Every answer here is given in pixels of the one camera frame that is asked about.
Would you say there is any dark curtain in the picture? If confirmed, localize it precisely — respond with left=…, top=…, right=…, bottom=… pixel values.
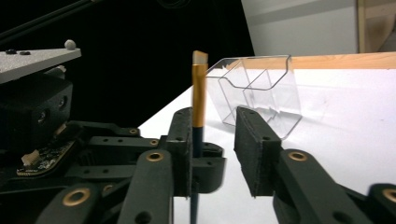
left=0, top=0, right=256, bottom=129

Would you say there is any black pen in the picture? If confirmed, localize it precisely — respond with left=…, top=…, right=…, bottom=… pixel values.
left=190, top=49, right=209, bottom=224

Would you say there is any white cabinet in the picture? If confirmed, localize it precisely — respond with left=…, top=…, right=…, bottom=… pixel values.
left=240, top=0, right=360, bottom=58

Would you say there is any clear plastic compartment organizer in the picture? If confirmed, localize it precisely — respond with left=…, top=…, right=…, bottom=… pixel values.
left=205, top=54, right=304, bottom=140

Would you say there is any black slanted frame strut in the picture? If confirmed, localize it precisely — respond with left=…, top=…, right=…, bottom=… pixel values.
left=0, top=0, right=97, bottom=40

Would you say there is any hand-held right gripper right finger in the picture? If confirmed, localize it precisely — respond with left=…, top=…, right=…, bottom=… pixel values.
left=233, top=105, right=376, bottom=224

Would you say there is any wooden table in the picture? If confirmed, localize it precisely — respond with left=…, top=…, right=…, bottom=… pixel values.
left=228, top=51, right=396, bottom=71

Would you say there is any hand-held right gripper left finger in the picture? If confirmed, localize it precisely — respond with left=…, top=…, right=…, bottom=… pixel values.
left=116, top=106, right=194, bottom=224

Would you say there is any light wooden desk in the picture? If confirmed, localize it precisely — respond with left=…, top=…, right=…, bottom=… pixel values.
left=356, top=0, right=396, bottom=54

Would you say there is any white board sheet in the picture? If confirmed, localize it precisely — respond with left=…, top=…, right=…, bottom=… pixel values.
left=138, top=68, right=396, bottom=224

